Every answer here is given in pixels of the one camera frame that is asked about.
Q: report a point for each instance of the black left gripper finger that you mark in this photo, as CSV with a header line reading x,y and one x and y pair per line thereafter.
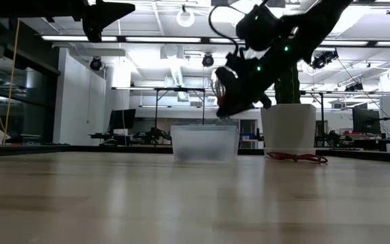
x,y
113,6
112,15

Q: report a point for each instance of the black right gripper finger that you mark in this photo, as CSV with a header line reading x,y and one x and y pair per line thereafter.
x,y
230,103
245,105

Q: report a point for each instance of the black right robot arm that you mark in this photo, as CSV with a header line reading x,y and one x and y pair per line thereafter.
x,y
317,20

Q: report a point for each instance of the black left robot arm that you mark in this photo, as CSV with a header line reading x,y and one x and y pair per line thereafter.
x,y
29,6

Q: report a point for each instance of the green cactus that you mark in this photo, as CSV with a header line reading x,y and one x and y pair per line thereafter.
x,y
288,88

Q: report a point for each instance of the white hexagonal plant pot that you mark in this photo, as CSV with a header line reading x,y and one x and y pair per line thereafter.
x,y
288,128

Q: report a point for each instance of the clear plastic container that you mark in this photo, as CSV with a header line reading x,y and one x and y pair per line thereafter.
x,y
203,144

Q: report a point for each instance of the distant black robot equipment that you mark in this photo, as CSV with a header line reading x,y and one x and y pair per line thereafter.
x,y
152,135

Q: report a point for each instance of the black computer monitor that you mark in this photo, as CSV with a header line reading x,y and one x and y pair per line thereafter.
x,y
122,118
366,120

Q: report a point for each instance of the distant dark desk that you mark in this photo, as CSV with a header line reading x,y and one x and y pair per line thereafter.
x,y
110,136

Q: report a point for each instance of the distant cluttered desk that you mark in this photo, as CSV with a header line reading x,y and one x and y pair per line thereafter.
x,y
367,140

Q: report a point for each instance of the black ceiling camera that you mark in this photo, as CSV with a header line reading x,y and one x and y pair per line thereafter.
x,y
323,59
208,60
95,63

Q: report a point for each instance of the tall black frame table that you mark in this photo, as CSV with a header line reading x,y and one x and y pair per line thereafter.
x,y
179,89

